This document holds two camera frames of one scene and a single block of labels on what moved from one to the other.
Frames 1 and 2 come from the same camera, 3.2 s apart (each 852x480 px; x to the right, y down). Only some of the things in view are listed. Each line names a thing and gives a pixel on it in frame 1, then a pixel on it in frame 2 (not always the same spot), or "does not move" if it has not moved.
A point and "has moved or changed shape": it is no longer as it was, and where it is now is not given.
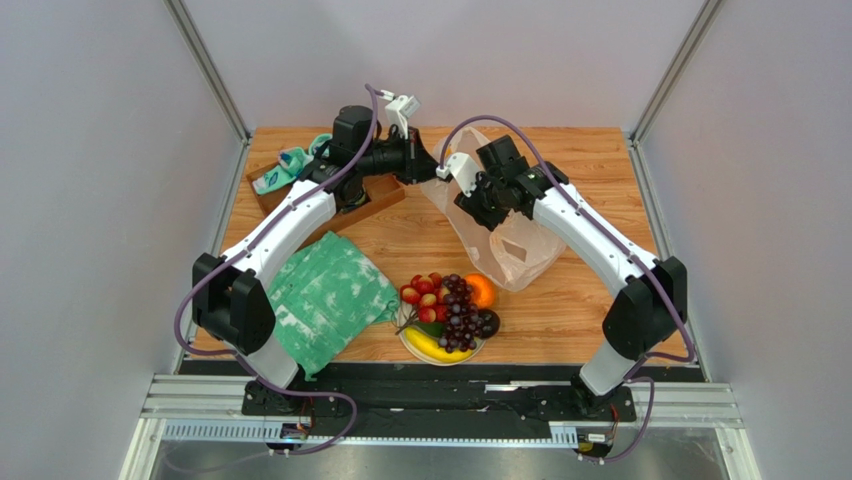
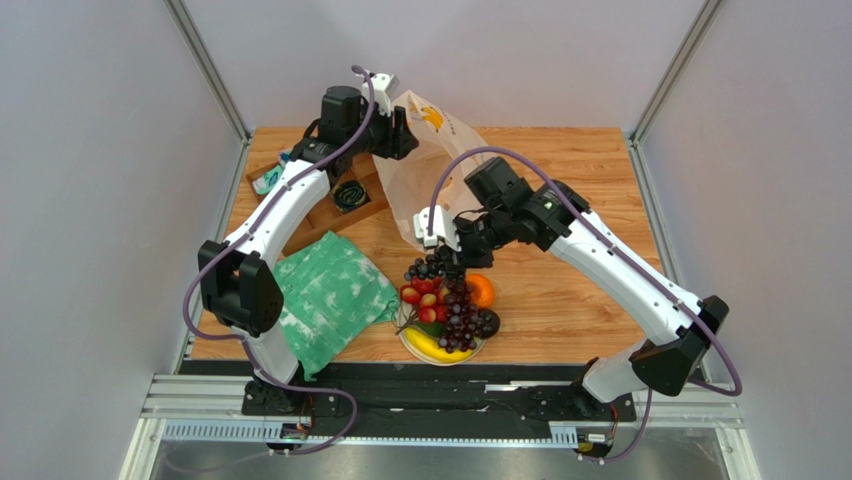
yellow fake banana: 428,345 does not move
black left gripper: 417,164 to 398,142
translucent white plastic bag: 518,255 has moved or changed shape
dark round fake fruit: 491,323 does not move
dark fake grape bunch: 463,320 does not move
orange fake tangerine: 482,289 does not move
